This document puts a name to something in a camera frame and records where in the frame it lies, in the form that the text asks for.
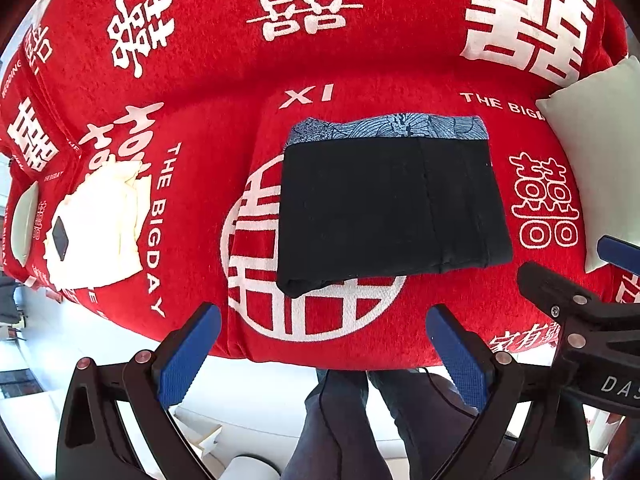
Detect dark pants with blue waistband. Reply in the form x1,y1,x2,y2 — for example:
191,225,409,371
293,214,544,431
275,115,515,299

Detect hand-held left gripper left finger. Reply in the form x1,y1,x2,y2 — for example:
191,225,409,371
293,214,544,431
55,302,223,480

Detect cream folded cloth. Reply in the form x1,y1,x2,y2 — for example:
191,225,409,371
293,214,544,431
42,162,152,292

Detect person's right leg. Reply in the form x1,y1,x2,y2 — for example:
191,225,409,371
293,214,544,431
367,367,482,480

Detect red printed pillow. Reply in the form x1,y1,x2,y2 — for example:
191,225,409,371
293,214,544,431
0,44,84,181

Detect person's leg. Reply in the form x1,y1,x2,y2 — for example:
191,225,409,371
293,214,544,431
367,367,482,480
283,369,382,480

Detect thin black cable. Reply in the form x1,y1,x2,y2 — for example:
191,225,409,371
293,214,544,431
418,367,482,417

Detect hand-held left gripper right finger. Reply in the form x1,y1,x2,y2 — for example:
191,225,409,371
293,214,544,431
425,303,595,480

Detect person's left leg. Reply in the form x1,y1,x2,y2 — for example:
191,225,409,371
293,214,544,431
283,369,382,480

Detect white flat cushion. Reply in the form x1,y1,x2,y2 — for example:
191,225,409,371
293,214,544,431
9,180,40,267

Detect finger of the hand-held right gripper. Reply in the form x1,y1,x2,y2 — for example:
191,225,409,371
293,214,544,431
597,234,640,277
517,261,640,332

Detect small black flat item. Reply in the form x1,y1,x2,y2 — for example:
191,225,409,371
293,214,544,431
47,217,71,262

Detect red printed blanket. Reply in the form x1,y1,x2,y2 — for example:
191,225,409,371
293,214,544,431
0,0,640,374

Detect off-white textured pillow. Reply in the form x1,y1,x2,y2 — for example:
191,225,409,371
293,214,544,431
535,55,640,274

